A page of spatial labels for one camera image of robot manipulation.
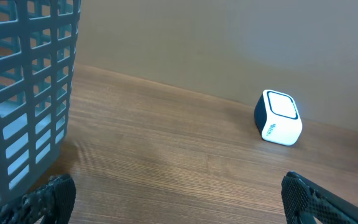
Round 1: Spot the grey plastic mesh basket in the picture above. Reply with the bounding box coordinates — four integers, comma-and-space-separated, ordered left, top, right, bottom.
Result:
0, 0, 81, 207

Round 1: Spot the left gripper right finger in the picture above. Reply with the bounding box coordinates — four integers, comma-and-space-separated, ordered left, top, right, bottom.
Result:
281, 171, 358, 224

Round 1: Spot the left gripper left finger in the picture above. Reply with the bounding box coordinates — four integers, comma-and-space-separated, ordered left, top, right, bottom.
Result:
0, 174, 76, 224

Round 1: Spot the white barcode scanner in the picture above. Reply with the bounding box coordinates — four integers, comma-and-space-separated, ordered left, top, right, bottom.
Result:
254, 90, 303, 146

